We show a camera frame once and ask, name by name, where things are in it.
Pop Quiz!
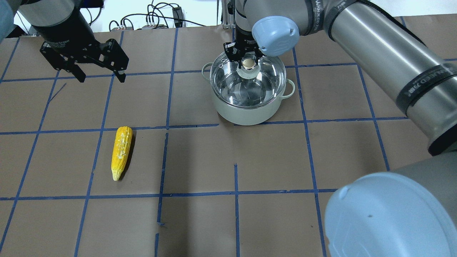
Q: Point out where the black power adapter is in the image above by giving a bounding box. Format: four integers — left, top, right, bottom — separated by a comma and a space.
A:
172, 7, 185, 28

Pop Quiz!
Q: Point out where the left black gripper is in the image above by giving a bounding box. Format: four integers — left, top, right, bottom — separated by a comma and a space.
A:
39, 21, 129, 83

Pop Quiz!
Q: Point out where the yellow corn cob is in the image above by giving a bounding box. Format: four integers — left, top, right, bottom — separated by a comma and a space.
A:
111, 126, 133, 181

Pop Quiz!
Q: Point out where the aluminium frame post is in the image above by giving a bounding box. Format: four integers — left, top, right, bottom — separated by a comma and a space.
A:
221, 0, 235, 29

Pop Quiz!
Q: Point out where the glass pot lid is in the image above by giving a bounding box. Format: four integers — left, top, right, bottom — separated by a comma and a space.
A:
207, 53, 286, 109

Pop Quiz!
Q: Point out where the pale green steel pot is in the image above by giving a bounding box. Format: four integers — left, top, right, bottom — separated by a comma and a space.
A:
201, 53, 296, 126

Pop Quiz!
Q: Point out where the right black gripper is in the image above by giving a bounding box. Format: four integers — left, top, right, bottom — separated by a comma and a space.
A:
224, 30, 264, 65

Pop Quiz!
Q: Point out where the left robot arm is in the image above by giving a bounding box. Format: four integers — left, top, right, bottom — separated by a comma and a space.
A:
1, 0, 129, 83

